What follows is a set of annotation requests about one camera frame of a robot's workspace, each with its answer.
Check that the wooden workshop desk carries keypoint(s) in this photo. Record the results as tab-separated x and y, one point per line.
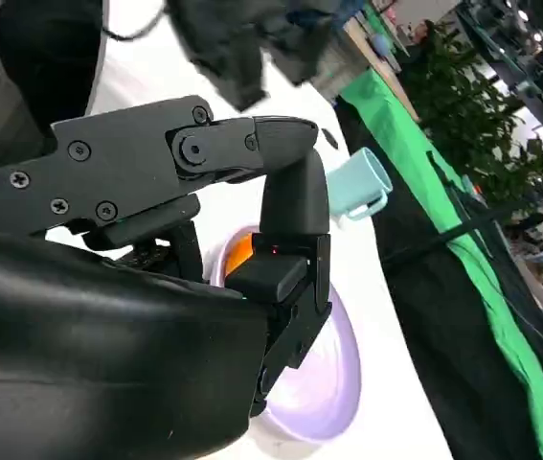
386	72

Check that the pale green mug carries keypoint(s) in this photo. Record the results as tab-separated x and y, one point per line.
355	187

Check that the orange and white bread roll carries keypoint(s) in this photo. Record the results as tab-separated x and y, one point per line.
238	253

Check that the black backdrop cloth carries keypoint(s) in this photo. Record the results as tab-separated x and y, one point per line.
419	311

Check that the lilac plate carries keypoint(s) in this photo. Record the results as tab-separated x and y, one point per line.
328	374

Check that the green cloth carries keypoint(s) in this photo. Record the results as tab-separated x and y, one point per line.
491	297

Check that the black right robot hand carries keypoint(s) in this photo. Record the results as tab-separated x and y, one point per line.
84	335

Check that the black robot torso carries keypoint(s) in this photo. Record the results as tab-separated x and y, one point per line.
46	57

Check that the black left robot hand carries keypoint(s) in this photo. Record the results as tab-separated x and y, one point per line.
233	38

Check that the green leafy plant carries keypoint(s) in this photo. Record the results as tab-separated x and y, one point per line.
462	110

